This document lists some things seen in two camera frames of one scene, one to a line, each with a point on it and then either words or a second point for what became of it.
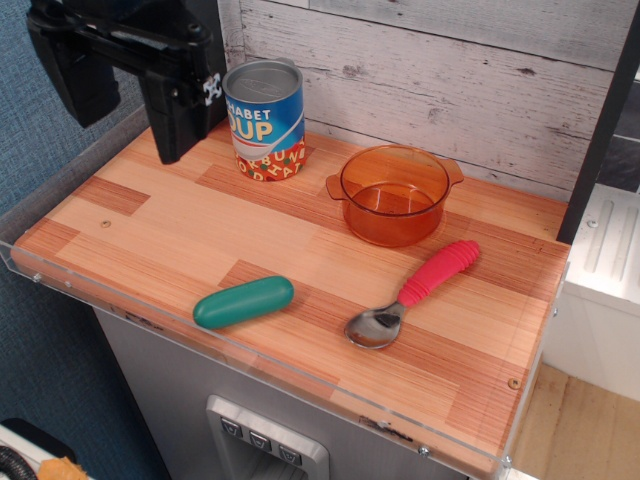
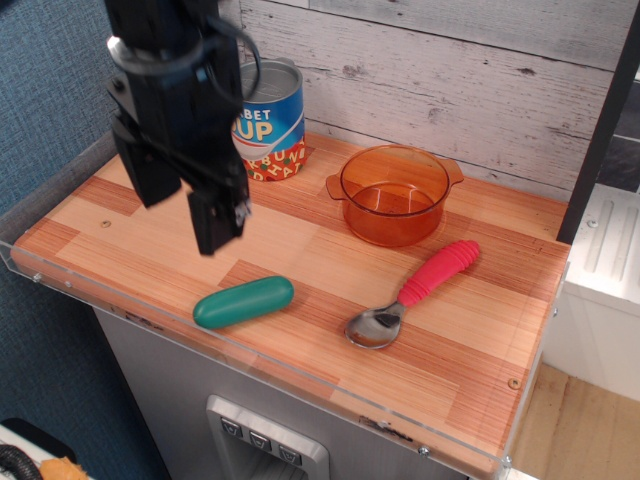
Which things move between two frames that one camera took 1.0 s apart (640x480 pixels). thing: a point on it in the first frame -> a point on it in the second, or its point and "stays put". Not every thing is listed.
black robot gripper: [185, 101] -> [182, 75]
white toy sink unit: [592, 330] stays put
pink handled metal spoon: [377, 327] stays put
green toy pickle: [237, 302] stays put
